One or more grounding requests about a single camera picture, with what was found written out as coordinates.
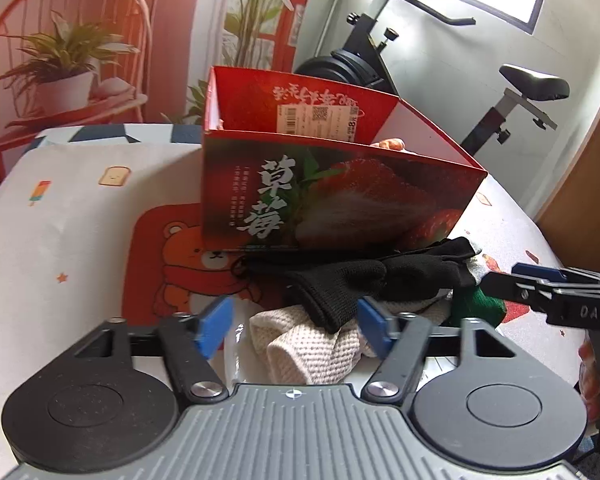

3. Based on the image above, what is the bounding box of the person's right hand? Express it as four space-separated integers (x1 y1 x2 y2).
579 337 600 422

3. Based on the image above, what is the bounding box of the orange bear mat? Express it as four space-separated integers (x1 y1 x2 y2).
122 204 283 325

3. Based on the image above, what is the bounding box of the cream knit cloth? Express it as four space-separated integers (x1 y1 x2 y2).
248 284 454 387

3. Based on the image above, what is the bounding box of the black exercise bike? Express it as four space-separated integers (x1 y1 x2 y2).
291 0 571 158

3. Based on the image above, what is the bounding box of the white patterned tablecloth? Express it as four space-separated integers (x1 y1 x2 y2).
0 125 583 479

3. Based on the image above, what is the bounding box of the printed room backdrop poster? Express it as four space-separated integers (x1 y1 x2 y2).
0 0 308 178

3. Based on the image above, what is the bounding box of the black knit glove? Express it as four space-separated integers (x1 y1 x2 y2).
239 235 484 334

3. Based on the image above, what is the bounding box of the red strawberry cardboard box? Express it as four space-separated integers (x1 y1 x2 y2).
201 66 486 250

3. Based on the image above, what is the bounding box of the brown wooden board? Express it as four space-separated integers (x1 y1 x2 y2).
536 114 600 272

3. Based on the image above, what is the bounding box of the green fabric zongzi pendant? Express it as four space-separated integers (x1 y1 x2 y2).
446 286 506 327

